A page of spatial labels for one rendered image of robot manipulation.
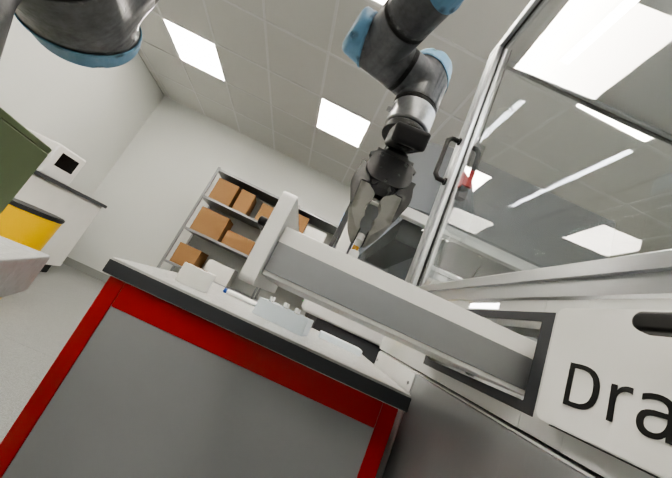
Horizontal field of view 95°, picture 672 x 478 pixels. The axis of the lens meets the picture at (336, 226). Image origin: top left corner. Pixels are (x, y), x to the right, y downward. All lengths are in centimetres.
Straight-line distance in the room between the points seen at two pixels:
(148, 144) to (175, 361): 505
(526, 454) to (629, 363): 14
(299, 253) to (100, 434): 46
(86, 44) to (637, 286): 61
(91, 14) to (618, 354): 57
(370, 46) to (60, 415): 75
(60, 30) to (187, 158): 485
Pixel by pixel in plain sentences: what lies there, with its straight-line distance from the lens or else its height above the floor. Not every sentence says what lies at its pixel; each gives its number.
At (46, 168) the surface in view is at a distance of 398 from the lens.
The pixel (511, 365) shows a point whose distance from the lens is 43.
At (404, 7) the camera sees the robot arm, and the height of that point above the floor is 121.
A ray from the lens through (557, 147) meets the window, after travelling 65.
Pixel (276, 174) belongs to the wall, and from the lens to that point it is 500.
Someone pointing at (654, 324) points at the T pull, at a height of 90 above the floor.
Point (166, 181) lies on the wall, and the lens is 524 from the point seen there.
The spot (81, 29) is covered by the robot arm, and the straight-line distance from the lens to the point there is 47.
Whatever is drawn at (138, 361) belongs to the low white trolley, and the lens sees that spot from 65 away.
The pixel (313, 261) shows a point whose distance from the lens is 35.
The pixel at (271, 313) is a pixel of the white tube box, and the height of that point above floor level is 78.
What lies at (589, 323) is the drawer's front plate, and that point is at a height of 91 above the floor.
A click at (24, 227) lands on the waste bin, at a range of 286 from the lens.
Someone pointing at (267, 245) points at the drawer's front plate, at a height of 86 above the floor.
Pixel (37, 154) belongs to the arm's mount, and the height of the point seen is 84.
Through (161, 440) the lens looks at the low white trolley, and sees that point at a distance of 66.
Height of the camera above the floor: 82
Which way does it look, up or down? 15 degrees up
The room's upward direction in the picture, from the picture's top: 25 degrees clockwise
